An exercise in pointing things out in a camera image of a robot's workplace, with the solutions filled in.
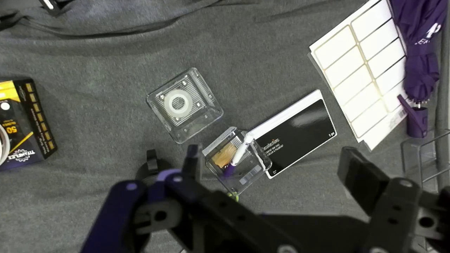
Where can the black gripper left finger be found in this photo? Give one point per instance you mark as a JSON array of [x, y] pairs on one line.
[[187, 193]]

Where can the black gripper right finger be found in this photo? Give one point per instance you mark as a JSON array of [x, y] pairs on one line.
[[375, 186]]

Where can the clear plastic tray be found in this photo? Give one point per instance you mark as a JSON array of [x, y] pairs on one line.
[[185, 104]]

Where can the small clear plastic box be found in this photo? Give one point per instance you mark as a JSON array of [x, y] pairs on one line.
[[240, 163]]

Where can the white marker purple cap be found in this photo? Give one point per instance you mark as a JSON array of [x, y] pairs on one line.
[[238, 154]]

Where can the black rectangular card box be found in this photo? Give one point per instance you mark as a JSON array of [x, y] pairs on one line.
[[300, 133]]

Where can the white label sheet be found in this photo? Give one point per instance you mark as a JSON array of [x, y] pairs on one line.
[[360, 70]]

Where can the purple folded umbrella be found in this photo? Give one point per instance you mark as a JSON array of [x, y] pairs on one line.
[[422, 56]]

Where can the black yellow cardboard box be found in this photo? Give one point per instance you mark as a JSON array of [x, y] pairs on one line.
[[29, 120]]

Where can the black object white mark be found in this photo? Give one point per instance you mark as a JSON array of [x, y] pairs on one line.
[[54, 4]]

